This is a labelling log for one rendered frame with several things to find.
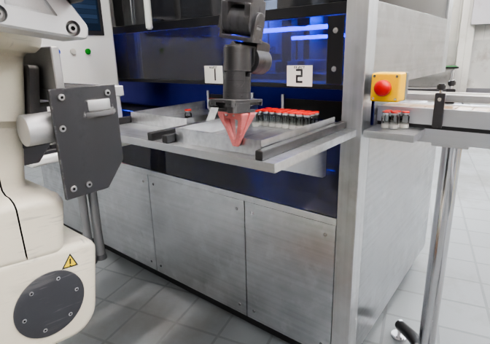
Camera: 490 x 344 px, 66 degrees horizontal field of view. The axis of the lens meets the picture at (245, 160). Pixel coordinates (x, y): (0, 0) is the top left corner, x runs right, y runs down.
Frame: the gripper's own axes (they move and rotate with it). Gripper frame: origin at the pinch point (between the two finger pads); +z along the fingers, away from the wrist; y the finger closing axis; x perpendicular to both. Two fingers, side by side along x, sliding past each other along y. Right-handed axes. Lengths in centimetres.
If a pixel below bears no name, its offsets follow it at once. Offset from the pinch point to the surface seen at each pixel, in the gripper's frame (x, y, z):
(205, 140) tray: 9.6, 1.0, 0.7
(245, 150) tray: -1.9, 0.8, 1.6
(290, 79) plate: 9.2, 37.2, -13.7
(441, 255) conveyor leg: -34, 56, 36
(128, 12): 85, 37, -39
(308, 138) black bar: -8.4, 16.4, 0.0
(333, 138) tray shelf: -11.3, 24.2, 0.6
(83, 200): 100, 20, 39
